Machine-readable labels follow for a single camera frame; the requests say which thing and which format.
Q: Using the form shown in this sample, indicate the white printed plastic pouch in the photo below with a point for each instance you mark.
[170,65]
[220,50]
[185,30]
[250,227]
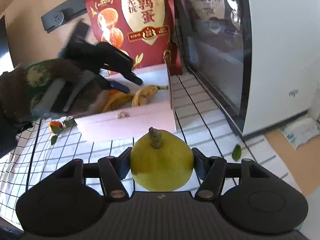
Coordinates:
[300,131]

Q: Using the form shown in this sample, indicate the green pear with stem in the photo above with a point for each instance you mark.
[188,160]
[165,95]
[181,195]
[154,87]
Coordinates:
[161,161]

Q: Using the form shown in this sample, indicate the dark grey wall power strip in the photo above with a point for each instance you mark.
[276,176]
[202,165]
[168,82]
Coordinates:
[62,14]

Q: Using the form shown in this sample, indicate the red quail egg bag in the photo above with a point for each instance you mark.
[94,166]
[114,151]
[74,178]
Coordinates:
[141,29]

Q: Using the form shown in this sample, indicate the mandarin with leaves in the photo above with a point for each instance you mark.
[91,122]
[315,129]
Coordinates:
[55,127]

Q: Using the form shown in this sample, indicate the green leafy twig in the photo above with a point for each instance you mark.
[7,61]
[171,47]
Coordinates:
[66,124]

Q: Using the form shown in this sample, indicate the white black-grid tablecloth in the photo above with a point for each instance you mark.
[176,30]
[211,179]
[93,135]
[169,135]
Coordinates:
[199,122]

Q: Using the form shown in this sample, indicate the pink white shallow box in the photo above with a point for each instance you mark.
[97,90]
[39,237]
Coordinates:
[128,121]

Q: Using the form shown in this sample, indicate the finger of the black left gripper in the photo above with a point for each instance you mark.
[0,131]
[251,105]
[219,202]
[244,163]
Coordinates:
[126,78]
[113,59]

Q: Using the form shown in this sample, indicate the dark knitted sleeve forearm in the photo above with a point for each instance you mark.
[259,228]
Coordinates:
[22,89]

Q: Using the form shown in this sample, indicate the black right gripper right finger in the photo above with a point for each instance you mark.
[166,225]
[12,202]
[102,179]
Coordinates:
[211,170]

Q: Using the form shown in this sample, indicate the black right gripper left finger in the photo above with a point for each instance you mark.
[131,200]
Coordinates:
[112,171]

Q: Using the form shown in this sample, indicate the fallen green leaf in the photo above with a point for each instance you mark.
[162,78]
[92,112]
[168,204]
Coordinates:
[237,152]

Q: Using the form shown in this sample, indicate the spotted yellow banana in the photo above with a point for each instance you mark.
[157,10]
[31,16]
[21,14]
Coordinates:
[116,100]

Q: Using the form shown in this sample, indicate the white oven with glass door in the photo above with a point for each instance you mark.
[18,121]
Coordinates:
[259,58]

